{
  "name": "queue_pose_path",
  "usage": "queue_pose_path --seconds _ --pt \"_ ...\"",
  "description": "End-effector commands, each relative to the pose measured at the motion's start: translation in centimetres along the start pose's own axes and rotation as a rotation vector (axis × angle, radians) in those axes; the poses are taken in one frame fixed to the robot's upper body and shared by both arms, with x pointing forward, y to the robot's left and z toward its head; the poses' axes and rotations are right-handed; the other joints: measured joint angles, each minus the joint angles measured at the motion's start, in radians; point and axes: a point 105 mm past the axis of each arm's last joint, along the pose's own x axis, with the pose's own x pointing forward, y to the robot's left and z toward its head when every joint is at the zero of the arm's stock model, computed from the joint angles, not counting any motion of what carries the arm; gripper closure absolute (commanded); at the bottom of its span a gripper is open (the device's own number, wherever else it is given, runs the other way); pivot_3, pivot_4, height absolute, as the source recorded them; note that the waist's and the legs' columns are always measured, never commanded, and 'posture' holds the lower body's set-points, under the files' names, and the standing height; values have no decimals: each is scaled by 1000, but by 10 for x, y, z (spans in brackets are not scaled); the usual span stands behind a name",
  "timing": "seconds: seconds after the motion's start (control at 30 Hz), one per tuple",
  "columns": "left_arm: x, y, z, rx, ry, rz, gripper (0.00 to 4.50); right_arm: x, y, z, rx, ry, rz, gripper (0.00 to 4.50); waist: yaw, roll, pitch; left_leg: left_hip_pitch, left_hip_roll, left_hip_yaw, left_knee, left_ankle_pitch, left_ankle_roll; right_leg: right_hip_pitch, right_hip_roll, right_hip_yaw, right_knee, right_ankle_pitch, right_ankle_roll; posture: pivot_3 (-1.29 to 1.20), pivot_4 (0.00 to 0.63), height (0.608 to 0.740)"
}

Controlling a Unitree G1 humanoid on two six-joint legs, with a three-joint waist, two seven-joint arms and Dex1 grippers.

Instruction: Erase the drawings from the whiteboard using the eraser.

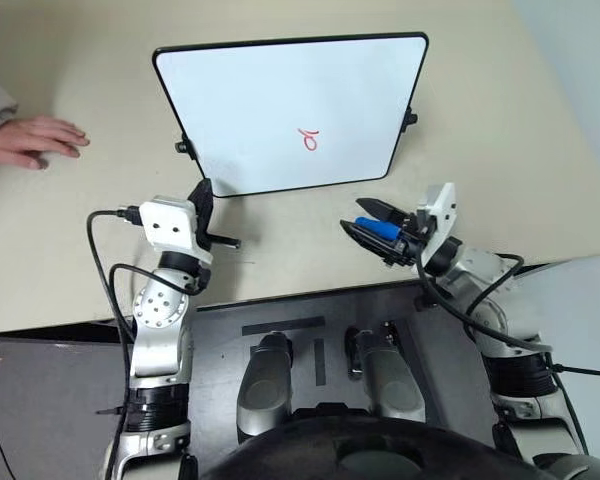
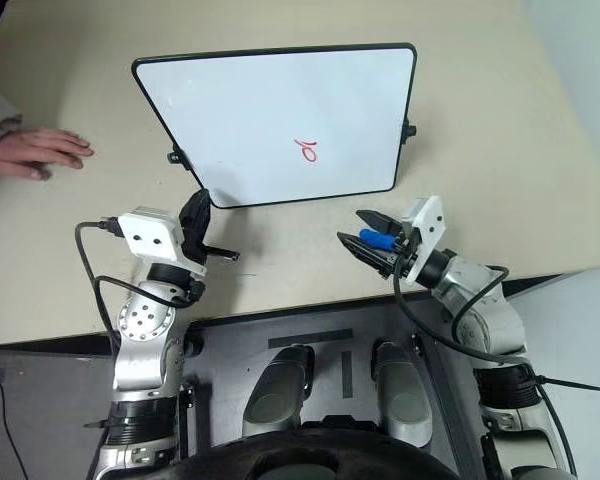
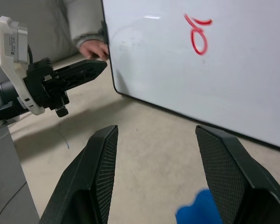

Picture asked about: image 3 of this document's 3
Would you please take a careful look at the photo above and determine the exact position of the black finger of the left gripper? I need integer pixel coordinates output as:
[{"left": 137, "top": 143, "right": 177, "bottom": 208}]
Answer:
[
  {"left": 60, "top": 72, "right": 102, "bottom": 91},
  {"left": 52, "top": 59, "right": 108, "bottom": 81}
]

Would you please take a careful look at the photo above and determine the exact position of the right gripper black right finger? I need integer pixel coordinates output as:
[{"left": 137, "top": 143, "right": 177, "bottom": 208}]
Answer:
[{"left": 195, "top": 125, "right": 280, "bottom": 224}]

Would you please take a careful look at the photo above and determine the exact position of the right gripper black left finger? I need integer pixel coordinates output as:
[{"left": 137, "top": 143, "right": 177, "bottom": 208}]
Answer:
[{"left": 38, "top": 125, "right": 119, "bottom": 224}]

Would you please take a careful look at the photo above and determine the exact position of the person's bare hand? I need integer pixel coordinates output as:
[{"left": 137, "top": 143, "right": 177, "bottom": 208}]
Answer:
[{"left": 79, "top": 39, "right": 110, "bottom": 59}]

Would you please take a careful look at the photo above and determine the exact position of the thin blue thread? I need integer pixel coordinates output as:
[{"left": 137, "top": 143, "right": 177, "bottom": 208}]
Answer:
[{"left": 56, "top": 130, "right": 70, "bottom": 150}]

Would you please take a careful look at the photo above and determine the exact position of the blue cloth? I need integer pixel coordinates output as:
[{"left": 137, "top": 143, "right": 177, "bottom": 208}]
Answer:
[{"left": 175, "top": 188, "right": 223, "bottom": 224}]

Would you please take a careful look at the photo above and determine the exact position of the grey clothed person's torso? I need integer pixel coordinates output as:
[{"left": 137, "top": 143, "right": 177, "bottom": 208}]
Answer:
[{"left": 0, "top": 0, "right": 79, "bottom": 63}]

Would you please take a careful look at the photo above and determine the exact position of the black framed whiteboard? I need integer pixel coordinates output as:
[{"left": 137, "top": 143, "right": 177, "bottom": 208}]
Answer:
[{"left": 100, "top": 0, "right": 280, "bottom": 154}]

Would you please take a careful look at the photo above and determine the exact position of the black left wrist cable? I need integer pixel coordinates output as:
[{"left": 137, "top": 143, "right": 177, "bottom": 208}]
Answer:
[{"left": 26, "top": 43, "right": 35, "bottom": 65}]

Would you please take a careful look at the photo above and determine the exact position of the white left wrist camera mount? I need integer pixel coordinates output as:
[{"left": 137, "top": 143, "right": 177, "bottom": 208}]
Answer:
[{"left": 0, "top": 15, "right": 46, "bottom": 116}]

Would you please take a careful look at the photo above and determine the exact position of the thin black body cable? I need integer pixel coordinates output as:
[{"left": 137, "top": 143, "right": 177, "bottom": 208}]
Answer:
[{"left": 0, "top": 181, "right": 29, "bottom": 224}]

